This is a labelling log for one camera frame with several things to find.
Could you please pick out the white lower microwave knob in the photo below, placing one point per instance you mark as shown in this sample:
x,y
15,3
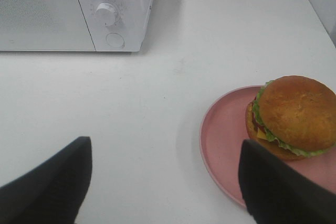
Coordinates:
x,y
107,14

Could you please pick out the toy hamburger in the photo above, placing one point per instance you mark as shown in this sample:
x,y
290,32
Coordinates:
x,y
293,117

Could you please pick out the pink round plate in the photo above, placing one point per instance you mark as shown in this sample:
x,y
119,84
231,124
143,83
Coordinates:
x,y
221,135

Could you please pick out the round door release button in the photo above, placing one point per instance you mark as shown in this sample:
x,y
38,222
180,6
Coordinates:
x,y
115,40

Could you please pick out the white microwave door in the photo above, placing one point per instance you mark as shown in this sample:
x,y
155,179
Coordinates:
x,y
44,25

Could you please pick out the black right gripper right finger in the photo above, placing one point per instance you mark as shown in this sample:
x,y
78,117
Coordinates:
x,y
275,193

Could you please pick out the white microwave oven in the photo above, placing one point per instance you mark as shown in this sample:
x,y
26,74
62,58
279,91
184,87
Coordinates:
x,y
132,22

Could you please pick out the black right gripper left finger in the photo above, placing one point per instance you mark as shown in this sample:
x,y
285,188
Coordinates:
x,y
52,192

